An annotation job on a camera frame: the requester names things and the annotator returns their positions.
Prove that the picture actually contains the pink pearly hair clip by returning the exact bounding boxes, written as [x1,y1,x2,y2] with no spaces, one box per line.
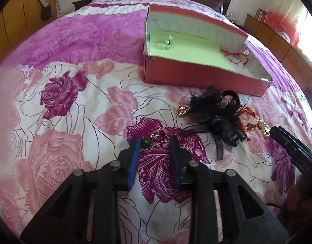
[238,112,259,130]

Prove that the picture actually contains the white charger and cables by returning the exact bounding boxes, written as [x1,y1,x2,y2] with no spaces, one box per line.
[226,11,241,27]

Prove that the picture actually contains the row of books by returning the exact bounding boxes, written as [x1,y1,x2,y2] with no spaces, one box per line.
[255,9,268,22]

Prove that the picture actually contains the green bead earring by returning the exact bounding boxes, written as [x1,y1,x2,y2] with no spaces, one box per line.
[142,135,169,148]

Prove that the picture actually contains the orange wooden low cabinet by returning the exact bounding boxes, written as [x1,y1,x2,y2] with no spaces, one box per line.
[244,14,312,122]

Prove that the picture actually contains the black hanging bag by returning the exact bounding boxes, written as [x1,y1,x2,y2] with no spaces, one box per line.
[41,5,53,21]

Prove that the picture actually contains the orange wooden wardrobe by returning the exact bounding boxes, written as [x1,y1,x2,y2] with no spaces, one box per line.
[0,0,58,66]

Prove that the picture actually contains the dark wooden nightstand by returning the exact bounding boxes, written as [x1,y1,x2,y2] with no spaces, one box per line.
[72,0,95,12]

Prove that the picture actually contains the red cardboard box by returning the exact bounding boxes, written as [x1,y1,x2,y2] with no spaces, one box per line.
[143,4,274,97]

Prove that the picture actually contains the black feather hair accessory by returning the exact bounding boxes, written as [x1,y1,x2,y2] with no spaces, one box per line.
[186,86,248,160]

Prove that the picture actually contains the clear crystal bracelet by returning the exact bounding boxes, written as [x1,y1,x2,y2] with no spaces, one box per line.
[153,36,176,51]

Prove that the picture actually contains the red and gold charm jewelry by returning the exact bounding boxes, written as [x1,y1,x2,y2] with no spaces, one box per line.
[236,107,272,138]

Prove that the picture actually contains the red string bracelet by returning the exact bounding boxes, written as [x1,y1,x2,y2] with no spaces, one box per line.
[220,48,250,66]

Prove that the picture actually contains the bed with pink floral quilt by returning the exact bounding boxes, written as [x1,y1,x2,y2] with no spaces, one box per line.
[0,0,312,244]

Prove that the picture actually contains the red and white curtain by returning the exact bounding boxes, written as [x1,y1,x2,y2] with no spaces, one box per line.
[264,8,309,47]

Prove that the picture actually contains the gold round pendant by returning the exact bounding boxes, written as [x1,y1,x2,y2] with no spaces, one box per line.
[177,105,189,118]

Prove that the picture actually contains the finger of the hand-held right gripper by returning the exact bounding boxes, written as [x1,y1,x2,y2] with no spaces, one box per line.
[270,126,302,163]

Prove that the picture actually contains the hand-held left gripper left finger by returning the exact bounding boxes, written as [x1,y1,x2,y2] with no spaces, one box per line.
[20,136,142,244]

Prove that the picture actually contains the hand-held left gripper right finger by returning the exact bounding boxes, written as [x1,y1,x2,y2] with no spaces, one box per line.
[170,135,290,244]

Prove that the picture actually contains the light green paper sheet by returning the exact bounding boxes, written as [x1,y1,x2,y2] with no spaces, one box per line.
[149,29,238,72]

